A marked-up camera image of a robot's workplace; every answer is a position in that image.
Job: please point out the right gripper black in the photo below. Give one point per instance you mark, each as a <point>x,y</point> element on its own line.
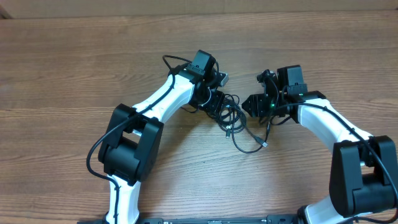
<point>257,103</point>

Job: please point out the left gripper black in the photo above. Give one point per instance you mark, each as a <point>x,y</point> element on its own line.
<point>215,104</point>

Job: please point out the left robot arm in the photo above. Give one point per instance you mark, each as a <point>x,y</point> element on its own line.
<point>131,143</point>

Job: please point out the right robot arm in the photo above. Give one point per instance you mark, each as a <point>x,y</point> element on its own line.
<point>363,175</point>

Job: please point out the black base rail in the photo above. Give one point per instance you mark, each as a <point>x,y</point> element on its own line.
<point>214,221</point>

